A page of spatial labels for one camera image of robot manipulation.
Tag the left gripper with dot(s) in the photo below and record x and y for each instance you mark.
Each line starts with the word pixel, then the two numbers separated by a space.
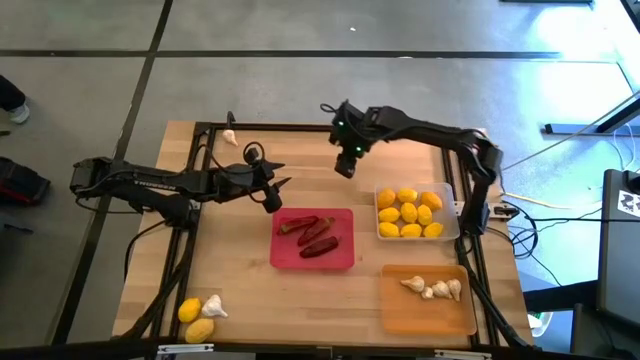
pixel 240 182

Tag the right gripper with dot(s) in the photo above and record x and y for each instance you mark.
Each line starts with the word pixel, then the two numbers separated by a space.
pixel 350 132

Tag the orange-yellow lemon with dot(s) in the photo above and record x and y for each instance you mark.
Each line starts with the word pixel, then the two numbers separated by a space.
pixel 386 198
pixel 199 330
pixel 431 200

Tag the red plastic bin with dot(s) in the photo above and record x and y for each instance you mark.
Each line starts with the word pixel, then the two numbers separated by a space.
pixel 290 255

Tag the dark red chili pepper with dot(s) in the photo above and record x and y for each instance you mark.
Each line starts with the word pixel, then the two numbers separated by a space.
pixel 319 247

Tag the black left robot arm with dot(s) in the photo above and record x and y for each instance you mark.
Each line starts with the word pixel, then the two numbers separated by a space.
pixel 150 182

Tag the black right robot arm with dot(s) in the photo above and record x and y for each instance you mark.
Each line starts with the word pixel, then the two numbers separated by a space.
pixel 430 132

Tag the clear plastic bin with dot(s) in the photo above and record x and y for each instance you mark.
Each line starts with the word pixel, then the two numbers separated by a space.
pixel 451 200

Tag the orange plastic bin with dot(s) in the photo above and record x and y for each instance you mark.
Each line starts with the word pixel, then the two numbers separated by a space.
pixel 420 320

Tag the black desk leg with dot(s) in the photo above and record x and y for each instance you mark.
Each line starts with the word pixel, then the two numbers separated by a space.
pixel 575 129

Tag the black and red bag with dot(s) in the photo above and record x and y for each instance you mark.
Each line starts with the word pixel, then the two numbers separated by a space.
pixel 22 182

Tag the black floor bar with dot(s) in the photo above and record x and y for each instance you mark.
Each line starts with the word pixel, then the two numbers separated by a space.
pixel 560 297

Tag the black white marker tag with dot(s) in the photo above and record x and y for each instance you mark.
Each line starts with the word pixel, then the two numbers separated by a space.
pixel 629 202

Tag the grey equipment cabinet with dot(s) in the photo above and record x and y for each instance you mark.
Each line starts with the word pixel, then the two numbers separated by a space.
pixel 620 260

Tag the dark floor cabinet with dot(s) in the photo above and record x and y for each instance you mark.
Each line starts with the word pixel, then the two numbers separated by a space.
pixel 600 340

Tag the black metal table frame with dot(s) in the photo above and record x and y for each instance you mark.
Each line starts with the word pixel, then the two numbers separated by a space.
pixel 280 128

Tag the silver metal bracket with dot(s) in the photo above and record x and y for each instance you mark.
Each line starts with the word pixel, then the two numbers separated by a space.
pixel 462 355
pixel 185 348

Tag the black front frame bar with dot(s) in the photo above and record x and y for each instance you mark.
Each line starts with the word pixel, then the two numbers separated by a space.
pixel 100 350

